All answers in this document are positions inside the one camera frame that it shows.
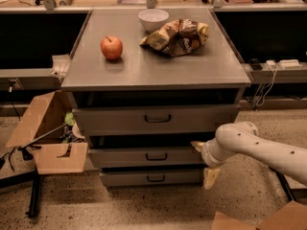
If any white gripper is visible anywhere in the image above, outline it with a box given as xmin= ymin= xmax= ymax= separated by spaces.
xmin=191 ymin=139 xmax=224 ymax=190

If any grey drawer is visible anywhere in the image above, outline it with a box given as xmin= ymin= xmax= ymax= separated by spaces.
xmin=89 ymin=147 xmax=203 ymax=168
xmin=99 ymin=169 xmax=203 ymax=188
xmin=73 ymin=104 xmax=239 ymax=136

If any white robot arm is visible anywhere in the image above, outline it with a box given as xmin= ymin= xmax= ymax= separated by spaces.
xmin=191 ymin=122 xmax=307 ymax=185

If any grey bottom drawer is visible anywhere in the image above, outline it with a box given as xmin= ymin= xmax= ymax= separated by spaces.
xmin=99 ymin=169 xmax=203 ymax=188

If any grey top drawer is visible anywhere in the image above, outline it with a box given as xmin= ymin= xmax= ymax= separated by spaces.
xmin=73 ymin=104 xmax=239 ymax=136

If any grey metal drawer cabinet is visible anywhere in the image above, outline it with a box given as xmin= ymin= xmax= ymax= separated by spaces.
xmin=61 ymin=8 xmax=250 ymax=185

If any open cardboard box left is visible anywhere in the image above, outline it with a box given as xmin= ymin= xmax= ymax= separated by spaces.
xmin=6 ymin=91 xmax=87 ymax=174

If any black stand leg right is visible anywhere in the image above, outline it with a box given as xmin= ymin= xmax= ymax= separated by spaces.
xmin=275 ymin=172 xmax=296 ymax=201

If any cardboard box bottom right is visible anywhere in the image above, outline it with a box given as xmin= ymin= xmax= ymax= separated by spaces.
xmin=211 ymin=201 xmax=307 ymax=230

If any black small device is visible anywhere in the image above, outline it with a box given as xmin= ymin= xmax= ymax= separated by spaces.
xmin=249 ymin=58 xmax=263 ymax=71

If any white power strip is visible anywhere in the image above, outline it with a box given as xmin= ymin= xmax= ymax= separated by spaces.
xmin=278 ymin=59 xmax=301 ymax=69

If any crumpled chip bag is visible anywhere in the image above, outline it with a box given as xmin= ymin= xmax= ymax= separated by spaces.
xmin=140 ymin=18 xmax=209 ymax=58

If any red apple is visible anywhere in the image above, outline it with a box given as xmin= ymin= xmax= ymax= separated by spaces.
xmin=101 ymin=35 xmax=123 ymax=60

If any white bowl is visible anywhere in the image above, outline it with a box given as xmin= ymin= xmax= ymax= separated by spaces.
xmin=138 ymin=9 xmax=169 ymax=33

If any black stand left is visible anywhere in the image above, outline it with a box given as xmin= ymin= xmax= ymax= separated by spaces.
xmin=0 ymin=123 xmax=68 ymax=219

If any white plastic tray left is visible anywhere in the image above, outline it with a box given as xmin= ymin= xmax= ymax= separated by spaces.
xmin=50 ymin=54 xmax=71 ymax=78

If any white cables right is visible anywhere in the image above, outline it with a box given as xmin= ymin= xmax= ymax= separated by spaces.
xmin=253 ymin=60 xmax=277 ymax=107

